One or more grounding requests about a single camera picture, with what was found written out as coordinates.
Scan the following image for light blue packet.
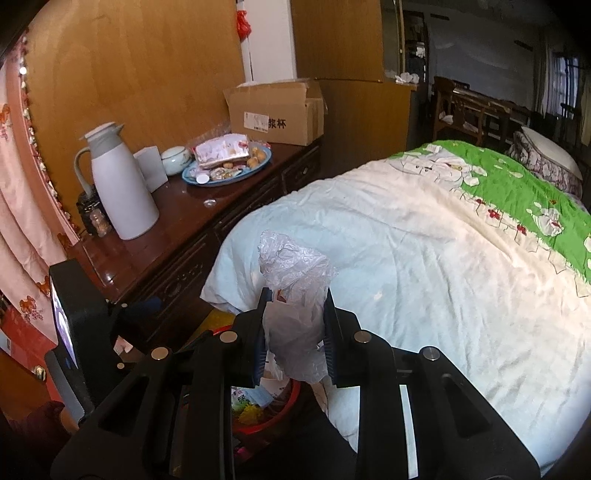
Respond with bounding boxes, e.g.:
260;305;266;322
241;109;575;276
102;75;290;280
245;385;274;409

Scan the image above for green and white snack bag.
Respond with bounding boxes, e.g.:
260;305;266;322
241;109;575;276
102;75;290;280
230;387;252;415

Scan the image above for white plastic bag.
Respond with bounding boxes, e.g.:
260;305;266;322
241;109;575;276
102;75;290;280
259;231;335;384

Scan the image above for yellow mesh ball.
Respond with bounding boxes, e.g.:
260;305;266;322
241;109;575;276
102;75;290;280
238;404;263;426

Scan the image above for red plastic waste basket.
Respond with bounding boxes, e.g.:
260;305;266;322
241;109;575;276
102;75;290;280
211;324;304;437

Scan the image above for dark wooden sideboard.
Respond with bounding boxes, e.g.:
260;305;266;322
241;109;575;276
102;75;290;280
68;139;322;344

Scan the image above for white and green cartoon duvet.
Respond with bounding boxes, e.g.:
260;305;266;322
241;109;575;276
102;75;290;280
201;140;590;472

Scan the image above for blue plate of snacks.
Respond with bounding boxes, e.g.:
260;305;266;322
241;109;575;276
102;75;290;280
181;133;273;187

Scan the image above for small glass jar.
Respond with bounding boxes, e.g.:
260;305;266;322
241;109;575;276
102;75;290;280
89;208;112;238

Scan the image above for white thermos jug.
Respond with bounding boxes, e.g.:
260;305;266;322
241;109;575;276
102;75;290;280
73;122;159;241

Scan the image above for white lidded ceramic cup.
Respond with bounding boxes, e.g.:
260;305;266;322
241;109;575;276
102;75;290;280
160;146;192;177

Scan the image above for brown cardboard box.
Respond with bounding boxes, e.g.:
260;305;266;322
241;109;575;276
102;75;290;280
223;79;325;146

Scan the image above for pink embroidered curtain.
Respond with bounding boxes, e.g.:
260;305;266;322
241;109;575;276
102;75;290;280
1;37;77;342

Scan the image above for dark wooden desk and chair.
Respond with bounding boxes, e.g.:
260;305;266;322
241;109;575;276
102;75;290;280
432;76;532;150

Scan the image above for white pillow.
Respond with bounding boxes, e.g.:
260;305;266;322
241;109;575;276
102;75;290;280
521;126;583;180

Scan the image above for tall wooden glass cabinet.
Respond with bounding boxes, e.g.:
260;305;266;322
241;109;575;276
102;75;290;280
290;1;416;177

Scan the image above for red hanging ornament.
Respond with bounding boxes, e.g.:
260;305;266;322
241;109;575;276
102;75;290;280
236;7;252;42

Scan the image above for phone on gripper mount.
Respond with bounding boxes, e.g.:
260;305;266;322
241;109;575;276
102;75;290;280
45;259;115;423

